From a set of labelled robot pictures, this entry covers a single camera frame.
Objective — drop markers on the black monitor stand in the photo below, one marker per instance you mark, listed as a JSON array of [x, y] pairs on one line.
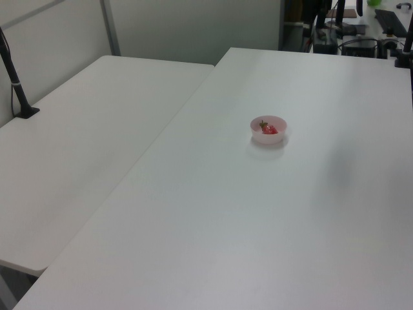
[[320, 17]]

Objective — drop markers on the red strawberry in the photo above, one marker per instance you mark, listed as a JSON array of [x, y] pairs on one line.
[[269, 130]]

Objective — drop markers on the pink plastic bowl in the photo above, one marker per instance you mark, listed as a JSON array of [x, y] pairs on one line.
[[271, 138]]

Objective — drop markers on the white side table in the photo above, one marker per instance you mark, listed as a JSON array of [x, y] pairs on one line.
[[80, 145]]

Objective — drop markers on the black clamped stand pole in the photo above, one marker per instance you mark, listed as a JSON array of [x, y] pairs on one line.
[[406, 45]]

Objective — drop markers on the grey partition frame post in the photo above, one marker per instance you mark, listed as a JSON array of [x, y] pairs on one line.
[[111, 29]]

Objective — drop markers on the black camera stand pole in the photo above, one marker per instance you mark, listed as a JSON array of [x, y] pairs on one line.
[[13, 76]]

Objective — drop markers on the black electronics box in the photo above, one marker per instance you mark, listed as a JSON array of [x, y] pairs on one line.
[[359, 48], [325, 45]]

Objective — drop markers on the green round object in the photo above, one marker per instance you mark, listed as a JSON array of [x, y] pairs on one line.
[[375, 2]]

